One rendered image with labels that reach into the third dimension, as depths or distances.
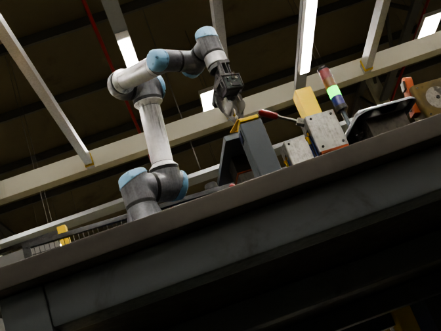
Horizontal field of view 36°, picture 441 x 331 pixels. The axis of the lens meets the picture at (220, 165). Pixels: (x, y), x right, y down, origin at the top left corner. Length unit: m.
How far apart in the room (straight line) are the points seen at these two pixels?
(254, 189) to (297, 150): 1.02
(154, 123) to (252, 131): 0.70
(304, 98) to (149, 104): 1.48
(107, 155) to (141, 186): 4.57
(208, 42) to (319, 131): 0.57
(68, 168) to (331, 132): 5.35
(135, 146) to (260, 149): 5.07
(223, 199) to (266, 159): 0.82
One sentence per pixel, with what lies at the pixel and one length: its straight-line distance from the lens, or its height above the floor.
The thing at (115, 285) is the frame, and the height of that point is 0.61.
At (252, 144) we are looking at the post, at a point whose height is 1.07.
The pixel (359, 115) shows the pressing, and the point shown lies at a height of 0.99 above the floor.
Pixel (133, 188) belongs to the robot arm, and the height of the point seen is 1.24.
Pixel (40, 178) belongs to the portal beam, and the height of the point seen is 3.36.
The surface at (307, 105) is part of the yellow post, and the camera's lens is 3.91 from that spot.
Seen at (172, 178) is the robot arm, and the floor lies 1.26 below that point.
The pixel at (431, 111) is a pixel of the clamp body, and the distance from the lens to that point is 2.04.
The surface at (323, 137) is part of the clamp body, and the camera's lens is 1.91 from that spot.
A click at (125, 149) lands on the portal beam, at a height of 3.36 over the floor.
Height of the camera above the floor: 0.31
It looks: 22 degrees up
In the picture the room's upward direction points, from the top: 21 degrees counter-clockwise
